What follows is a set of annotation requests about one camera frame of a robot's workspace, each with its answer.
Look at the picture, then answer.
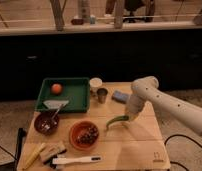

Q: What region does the green chili pepper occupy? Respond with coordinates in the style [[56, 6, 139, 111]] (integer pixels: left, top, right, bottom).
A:
[[106, 115, 129, 130]]

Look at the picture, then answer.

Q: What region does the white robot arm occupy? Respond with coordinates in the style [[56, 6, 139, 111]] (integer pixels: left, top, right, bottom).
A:
[[125, 76, 202, 138]]

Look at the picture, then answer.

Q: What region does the blue sponge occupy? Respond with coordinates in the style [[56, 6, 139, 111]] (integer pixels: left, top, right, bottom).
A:
[[112, 90, 129, 103]]

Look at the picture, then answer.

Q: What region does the metal cup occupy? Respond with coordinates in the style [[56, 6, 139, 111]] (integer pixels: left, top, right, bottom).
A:
[[97, 88, 108, 104]]

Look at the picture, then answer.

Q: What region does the white cup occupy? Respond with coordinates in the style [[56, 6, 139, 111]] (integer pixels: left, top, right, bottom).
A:
[[89, 77, 102, 93]]

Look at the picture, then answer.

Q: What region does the orange bowl with grapes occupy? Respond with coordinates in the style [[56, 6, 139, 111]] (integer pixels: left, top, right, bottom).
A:
[[69, 121, 100, 151]]

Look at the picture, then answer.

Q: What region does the green plastic tray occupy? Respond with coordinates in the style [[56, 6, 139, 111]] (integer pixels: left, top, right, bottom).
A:
[[35, 77, 90, 113]]

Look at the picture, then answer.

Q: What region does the metal spoon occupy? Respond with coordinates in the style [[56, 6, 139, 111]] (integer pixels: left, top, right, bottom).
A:
[[48, 104, 63, 124]]

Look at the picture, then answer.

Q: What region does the orange fruit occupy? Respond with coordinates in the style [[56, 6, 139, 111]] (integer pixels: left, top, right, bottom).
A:
[[51, 83, 63, 95]]

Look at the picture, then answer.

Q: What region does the white folded paper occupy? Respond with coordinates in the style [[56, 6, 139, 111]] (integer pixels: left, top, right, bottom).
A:
[[43, 100, 69, 109]]

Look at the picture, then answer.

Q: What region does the dark brown bowl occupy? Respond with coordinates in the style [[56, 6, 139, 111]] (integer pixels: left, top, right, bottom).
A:
[[34, 111, 59, 136]]

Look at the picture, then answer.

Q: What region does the wooden scrub brush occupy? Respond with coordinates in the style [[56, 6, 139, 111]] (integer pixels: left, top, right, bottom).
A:
[[40, 141, 65, 163]]

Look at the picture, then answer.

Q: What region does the black cable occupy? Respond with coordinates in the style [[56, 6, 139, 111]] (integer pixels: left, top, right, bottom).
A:
[[164, 133, 202, 171]]

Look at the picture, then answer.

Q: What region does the white handled brush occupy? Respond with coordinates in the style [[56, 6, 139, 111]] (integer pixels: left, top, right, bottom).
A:
[[52, 156, 102, 165]]

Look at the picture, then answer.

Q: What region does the black chair frame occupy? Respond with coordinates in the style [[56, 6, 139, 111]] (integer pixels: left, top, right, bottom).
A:
[[0, 128, 27, 171]]

